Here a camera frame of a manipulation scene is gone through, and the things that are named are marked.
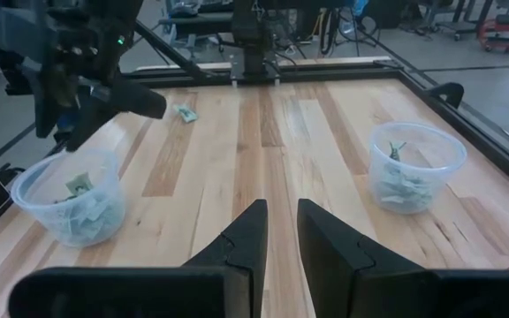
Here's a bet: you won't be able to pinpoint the black chair base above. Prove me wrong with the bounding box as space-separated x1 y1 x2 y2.
426 0 494 42

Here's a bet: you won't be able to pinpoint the black floor cables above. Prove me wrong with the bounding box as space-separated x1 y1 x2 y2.
315 8 357 57

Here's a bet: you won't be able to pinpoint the black curved table-edge bracket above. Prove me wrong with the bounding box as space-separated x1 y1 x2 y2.
428 81 466 110

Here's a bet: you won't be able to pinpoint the black diagonal rig brace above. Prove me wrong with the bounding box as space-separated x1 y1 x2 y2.
133 19 209 81

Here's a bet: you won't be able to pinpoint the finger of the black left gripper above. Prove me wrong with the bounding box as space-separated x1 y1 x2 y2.
106 81 167 119
66 103 117 152

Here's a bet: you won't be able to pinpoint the clear round plastic container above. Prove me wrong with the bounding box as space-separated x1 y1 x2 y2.
368 121 468 216
10 148 127 248

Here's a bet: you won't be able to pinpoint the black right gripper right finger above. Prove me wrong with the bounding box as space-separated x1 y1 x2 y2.
297 198 509 318

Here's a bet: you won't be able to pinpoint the black background desk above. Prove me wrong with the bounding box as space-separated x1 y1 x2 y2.
159 11 238 39

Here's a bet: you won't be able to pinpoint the black bag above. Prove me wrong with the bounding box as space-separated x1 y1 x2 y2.
360 0 413 30

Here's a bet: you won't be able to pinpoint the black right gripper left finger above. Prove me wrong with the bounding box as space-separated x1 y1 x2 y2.
8 199 269 318

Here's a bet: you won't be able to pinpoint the red rolling stool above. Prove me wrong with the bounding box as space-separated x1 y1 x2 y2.
477 13 509 56

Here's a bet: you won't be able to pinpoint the black table edge frame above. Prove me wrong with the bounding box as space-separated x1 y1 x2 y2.
121 59 509 198

